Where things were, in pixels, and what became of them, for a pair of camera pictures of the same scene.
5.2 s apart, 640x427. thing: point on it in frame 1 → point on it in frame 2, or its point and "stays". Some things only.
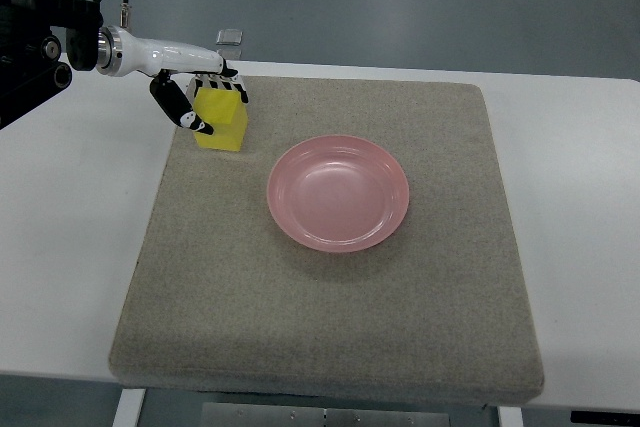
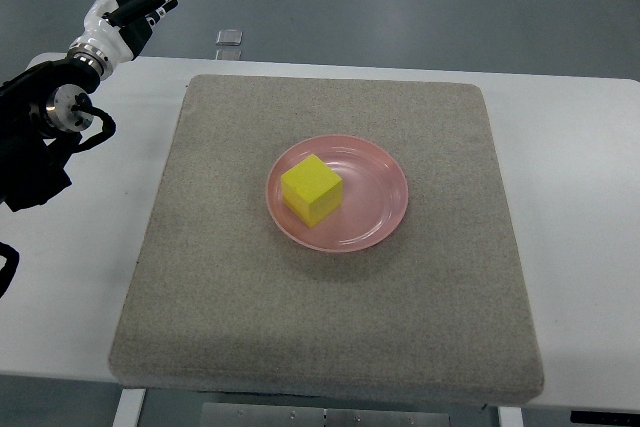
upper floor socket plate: [230, 37] stays
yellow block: [224, 111] → [312, 190]
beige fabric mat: [365, 245] stays
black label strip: [605, 417] stays
